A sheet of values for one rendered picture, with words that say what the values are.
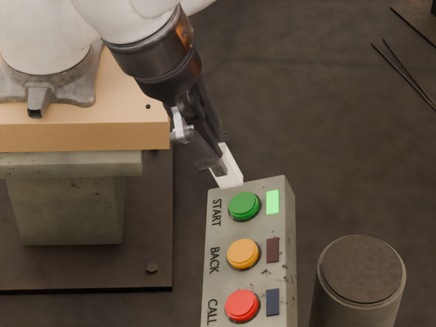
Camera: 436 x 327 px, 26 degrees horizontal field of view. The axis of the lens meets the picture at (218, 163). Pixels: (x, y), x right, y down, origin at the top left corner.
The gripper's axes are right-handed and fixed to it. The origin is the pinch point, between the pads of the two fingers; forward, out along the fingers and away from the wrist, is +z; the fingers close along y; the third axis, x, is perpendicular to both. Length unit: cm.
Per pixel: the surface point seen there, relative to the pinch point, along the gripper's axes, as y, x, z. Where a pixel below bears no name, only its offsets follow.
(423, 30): 101, -20, 79
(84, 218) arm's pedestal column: 33, 46, 44
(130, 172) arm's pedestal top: 27.9, 28.2, 28.2
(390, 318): -7.5, -14.1, 29.0
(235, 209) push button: -0.7, 1.1, 7.9
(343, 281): -5.7, -9.6, 21.1
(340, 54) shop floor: 93, 0, 73
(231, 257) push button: -8.1, 1.4, 7.9
